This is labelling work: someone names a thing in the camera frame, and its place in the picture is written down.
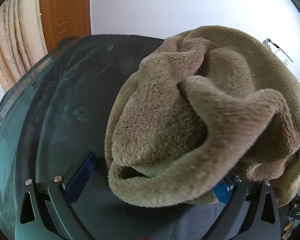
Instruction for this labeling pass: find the brown wooden door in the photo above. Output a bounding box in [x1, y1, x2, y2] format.
[39, 0, 91, 52]

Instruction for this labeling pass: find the person's right hand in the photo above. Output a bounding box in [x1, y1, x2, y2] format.
[281, 219, 295, 240]

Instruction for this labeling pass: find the beige pleated curtain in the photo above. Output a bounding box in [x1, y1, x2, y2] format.
[0, 0, 47, 92]

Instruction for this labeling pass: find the brown fleece sweater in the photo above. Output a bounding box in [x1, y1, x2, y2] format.
[104, 25, 300, 207]

